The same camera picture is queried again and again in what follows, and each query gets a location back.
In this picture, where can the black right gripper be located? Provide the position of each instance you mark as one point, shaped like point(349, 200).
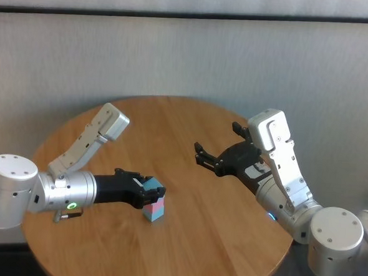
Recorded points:
point(241, 163)

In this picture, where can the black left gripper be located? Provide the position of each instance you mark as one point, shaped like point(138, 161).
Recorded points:
point(118, 188)

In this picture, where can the light blue cube block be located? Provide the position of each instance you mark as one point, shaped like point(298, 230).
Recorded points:
point(155, 215)
point(151, 184)

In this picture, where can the pink cube block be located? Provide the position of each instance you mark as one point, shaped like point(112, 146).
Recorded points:
point(155, 206)

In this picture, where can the black baseboard strip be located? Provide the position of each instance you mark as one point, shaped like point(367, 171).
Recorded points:
point(8, 246)

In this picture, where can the black wall rail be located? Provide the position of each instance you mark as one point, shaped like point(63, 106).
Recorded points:
point(179, 14)

